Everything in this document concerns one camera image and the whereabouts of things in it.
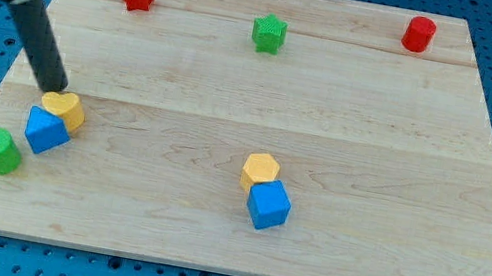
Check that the green star block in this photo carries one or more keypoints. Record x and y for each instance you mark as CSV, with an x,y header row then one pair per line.
x,y
269,33

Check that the wooden board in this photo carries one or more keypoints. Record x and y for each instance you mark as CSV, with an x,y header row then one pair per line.
x,y
259,138

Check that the yellow hexagon block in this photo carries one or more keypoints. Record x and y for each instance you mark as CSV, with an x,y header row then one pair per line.
x,y
258,168

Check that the blue cube block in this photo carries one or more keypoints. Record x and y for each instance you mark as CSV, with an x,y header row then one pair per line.
x,y
268,204

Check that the yellow heart block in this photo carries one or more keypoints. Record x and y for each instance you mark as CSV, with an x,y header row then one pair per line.
x,y
67,107

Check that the red cylinder block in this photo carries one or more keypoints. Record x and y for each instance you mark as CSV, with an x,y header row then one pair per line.
x,y
419,34

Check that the blue triangular block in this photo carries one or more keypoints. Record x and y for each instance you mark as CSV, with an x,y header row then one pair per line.
x,y
44,130

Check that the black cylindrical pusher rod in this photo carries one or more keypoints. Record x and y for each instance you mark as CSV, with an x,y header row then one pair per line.
x,y
35,32

